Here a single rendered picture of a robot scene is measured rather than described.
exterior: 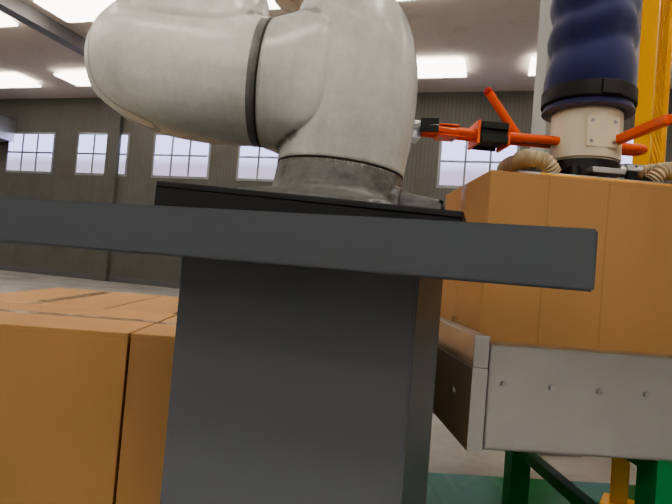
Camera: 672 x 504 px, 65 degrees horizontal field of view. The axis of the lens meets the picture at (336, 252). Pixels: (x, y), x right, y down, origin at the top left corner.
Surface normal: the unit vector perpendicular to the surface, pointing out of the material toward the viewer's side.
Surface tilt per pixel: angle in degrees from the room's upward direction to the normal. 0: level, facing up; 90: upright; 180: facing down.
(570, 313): 90
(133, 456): 90
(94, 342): 90
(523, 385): 90
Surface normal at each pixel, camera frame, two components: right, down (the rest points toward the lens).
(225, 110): -0.02, 0.67
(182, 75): -0.08, 0.31
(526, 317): 0.04, -0.03
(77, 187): -0.29, -0.05
